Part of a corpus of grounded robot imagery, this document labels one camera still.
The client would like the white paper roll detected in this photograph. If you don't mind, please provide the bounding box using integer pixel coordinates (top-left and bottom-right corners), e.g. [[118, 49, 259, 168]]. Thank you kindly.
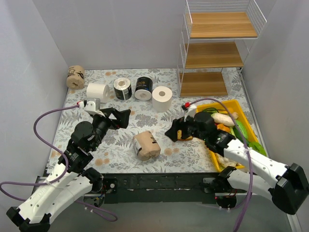
[[86, 83, 110, 103], [152, 86, 172, 112]]

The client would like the brown roll barcode label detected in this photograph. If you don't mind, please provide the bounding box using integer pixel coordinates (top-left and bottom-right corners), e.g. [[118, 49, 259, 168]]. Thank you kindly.
[[133, 130, 161, 161]]

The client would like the brown roll cartoon print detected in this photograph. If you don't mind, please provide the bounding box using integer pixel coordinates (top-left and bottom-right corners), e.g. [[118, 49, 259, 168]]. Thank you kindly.
[[66, 65, 84, 89]]

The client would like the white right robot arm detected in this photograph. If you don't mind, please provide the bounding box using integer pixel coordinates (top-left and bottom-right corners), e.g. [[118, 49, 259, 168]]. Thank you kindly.
[[165, 112, 309, 215]]

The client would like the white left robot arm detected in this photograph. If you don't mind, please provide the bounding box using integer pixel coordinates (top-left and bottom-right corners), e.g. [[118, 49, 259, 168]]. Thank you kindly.
[[6, 108, 131, 232]]

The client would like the slice of brown bread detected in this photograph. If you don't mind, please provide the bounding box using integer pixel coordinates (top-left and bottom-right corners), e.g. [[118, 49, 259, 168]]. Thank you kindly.
[[177, 130, 193, 141]]

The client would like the green leafy vegetable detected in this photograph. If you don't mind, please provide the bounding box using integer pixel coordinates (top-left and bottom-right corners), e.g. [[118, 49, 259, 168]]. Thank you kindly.
[[202, 107, 228, 115]]

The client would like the orange bell pepper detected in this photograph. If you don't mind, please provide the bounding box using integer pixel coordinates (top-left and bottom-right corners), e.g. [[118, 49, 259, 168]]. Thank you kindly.
[[217, 124, 231, 133]]

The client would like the white radish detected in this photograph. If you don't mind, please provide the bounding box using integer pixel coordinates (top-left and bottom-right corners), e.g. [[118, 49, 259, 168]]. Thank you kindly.
[[211, 113, 235, 127]]

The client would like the white paper roll lying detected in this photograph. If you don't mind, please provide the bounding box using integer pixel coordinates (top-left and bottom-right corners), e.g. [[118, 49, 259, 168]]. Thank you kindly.
[[86, 83, 110, 103]]

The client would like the black wrapped roll left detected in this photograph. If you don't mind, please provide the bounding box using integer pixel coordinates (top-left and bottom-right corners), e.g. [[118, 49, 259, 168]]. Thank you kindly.
[[113, 77, 132, 101]]

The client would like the black wrapped roll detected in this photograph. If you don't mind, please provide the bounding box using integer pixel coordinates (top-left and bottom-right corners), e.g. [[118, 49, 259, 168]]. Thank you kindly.
[[113, 77, 132, 101], [134, 77, 153, 101]]

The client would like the floral patterned table mat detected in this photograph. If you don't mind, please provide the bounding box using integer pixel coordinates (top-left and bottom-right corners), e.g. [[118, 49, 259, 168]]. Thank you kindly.
[[47, 67, 256, 174]]

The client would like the black wrapped roll right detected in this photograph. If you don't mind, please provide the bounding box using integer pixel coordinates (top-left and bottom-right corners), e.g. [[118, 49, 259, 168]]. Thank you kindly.
[[134, 77, 153, 101]]

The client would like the garlic bulb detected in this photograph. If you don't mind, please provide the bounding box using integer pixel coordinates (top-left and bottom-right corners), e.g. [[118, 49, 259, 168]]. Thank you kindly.
[[231, 112, 239, 120]]

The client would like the yellow plastic tray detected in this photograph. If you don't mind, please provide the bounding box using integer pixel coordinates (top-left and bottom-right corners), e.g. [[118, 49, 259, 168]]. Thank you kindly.
[[196, 100, 259, 172]]

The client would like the white cauliflower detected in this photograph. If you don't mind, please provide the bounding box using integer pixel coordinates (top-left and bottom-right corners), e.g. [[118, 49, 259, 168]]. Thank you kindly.
[[215, 153, 241, 168]]

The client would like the green round lotus pod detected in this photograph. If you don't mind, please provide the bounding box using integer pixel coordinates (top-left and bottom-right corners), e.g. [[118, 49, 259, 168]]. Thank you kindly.
[[248, 142, 267, 156]]

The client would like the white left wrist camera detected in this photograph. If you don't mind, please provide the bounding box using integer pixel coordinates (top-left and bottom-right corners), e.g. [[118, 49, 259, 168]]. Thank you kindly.
[[77, 98, 103, 116]]

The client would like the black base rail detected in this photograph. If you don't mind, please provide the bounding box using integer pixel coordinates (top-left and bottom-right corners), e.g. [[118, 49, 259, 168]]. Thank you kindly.
[[36, 173, 261, 208]]

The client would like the white wire wooden shelf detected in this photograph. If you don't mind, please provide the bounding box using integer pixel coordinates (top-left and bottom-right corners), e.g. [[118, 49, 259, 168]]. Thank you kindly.
[[177, 0, 267, 97]]

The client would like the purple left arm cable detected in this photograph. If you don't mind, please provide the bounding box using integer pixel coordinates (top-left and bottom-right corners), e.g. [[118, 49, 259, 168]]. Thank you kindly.
[[0, 103, 118, 222]]

